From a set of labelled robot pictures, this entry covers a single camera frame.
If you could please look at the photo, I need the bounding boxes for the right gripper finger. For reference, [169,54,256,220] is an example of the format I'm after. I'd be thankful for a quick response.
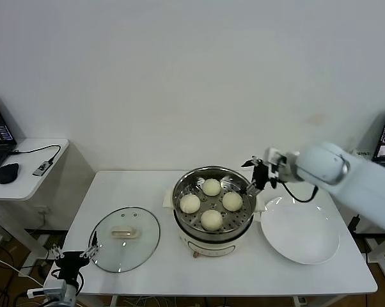
[240,184,263,196]
[241,157,263,168]

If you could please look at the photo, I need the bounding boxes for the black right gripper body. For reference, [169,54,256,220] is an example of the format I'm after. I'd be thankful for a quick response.
[252,162,271,190]

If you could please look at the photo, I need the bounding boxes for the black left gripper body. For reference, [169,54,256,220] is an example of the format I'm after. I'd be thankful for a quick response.
[56,251,91,281]

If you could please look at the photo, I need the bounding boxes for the white steamed baozi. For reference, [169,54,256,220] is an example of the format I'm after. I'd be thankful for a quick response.
[178,194,201,214]
[200,209,223,232]
[201,178,221,196]
[222,191,244,212]

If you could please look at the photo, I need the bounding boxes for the glass pot lid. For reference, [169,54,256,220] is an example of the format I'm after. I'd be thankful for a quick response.
[88,207,161,273]

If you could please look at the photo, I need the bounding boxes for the steel steamer basket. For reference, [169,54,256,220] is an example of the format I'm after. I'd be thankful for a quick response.
[172,166,257,239]

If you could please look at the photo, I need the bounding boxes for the white round plate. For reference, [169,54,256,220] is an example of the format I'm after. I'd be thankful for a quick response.
[260,196,340,265]

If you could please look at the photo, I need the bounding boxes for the white side table with mouse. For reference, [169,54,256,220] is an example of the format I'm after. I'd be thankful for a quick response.
[0,138,70,279]

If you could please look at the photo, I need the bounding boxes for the cream electric cooker base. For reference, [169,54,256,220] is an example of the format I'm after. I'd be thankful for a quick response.
[162,187,266,259]

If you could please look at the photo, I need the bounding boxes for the grey usb hub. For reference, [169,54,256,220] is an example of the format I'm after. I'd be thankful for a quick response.
[32,161,51,176]

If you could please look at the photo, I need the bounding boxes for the black computer mouse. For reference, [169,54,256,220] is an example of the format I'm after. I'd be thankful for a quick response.
[0,162,20,184]

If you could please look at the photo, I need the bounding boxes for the white side table with label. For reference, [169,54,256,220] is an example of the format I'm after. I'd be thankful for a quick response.
[352,149,385,282]

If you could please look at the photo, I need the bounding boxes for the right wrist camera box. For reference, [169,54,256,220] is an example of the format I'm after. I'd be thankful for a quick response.
[264,147,289,177]

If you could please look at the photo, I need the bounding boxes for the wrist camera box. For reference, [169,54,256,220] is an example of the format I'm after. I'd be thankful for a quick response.
[264,147,289,177]
[26,280,67,300]

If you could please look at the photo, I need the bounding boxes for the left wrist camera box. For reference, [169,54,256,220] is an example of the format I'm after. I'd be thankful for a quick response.
[26,280,67,300]

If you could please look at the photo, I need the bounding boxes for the white floor cable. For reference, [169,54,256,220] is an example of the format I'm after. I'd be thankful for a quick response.
[0,252,45,286]

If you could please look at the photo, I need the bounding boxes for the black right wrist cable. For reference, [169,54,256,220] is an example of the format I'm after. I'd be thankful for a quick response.
[280,180,319,203]

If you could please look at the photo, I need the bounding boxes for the black usb hub cable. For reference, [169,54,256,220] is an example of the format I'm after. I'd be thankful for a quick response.
[9,145,62,164]

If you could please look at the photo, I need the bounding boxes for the black laptop power cable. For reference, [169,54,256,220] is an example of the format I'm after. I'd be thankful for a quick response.
[348,214,363,234]

